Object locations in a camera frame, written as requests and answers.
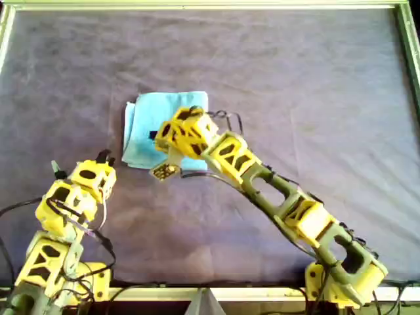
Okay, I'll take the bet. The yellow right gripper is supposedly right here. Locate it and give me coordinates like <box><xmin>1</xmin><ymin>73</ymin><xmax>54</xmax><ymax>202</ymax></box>
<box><xmin>148</xmin><ymin>117</ymin><xmax>198</xmax><ymax>158</ymax></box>

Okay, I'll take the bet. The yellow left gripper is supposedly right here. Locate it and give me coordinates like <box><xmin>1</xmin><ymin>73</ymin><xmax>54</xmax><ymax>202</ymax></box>
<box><xmin>70</xmin><ymin>149</ymin><xmax>117</xmax><ymax>203</ymax></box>

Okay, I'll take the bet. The purple nonwoven table cover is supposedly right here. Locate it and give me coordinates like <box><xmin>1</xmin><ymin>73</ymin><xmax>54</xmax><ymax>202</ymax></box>
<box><xmin>0</xmin><ymin>8</ymin><xmax>420</xmax><ymax>289</ymax></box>

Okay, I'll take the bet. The aluminium table frame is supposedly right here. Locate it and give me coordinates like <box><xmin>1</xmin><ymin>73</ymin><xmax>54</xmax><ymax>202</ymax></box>
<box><xmin>0</xmin><ymin>0</ymin><xmax>420</xmax><ymax>303</ymax></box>

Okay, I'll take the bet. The white cable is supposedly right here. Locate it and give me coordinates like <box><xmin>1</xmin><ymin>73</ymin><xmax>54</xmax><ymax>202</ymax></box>
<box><xmin>88</xmin><ymin>193</ymin><xmax>109</xmax><ymax>236</ymax></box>

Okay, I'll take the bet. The black cable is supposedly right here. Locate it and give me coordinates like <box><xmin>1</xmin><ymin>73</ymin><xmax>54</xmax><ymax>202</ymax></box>
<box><xmin>205</xmin><ymin>109</ymin><xmax>245</xmax><ymax>136</ymax></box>
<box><xmin>0</xmin><ymin>196</ymin><xmax>44</xmax><ymax>218</ymax></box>
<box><xmin>45</xmin><ymin>198</ymin><xmax>116</xmax><ymax>283</ymax></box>
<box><xmin>179</xmin><ymin>170</ymin><xmax>329</xmax><ymax>296</ymax></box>

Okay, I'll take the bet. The green camera circuit board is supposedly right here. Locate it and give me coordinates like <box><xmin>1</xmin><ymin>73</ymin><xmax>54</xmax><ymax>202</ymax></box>
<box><xmin>149</xmin><ymin>162</ymin><xmax>182</xmax><ymax>182</ymax></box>

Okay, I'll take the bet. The grey pointed stand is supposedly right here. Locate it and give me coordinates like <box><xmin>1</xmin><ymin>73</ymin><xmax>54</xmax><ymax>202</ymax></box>
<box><xmin>185</xmin><ymin>287</ymin><xmax>227</xmax><ymax>315</ymax></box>

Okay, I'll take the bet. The blue terry cloth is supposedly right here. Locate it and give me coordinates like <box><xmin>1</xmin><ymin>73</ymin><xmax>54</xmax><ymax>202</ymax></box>
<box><xmin>121</xmin><ymin>91</ymin><xmax>210</xmax><ymax>172</ymax></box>

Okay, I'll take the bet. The grey camera bracket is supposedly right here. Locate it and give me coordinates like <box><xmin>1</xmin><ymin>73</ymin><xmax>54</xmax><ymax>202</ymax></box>
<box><xmin>166</xmin><ymin>146</ymin><xmax>186</xmax><ymax>171</ymax></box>

